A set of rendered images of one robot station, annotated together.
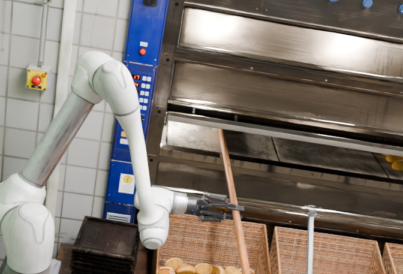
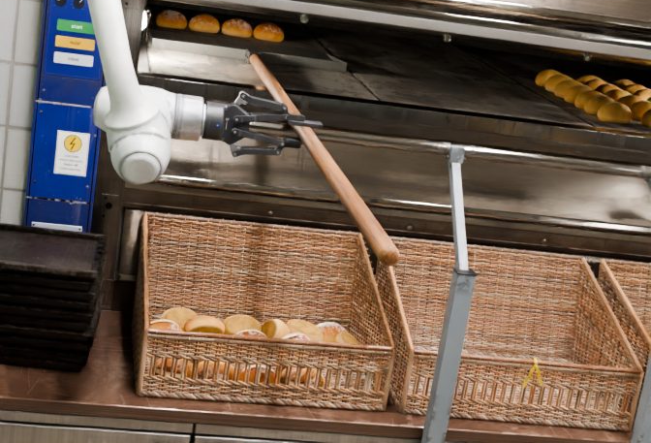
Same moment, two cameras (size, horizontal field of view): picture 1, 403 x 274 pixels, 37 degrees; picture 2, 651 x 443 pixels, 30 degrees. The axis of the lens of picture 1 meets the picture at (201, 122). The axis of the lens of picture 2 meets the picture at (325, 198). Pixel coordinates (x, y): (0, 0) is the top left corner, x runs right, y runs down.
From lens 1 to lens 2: 0.79 m
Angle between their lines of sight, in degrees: 9
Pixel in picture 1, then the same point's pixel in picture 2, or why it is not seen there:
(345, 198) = (514, 171)
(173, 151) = (164, 80)
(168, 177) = not seen: hidden behind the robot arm
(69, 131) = not seen: outside the picture
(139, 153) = not seen: outside the picture
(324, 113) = not seen: outside the picture
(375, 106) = not seen: outside the picture
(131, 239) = (87, 253)
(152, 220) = (138, 118)
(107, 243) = (36, 257)
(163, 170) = not seen: hidden behind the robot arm
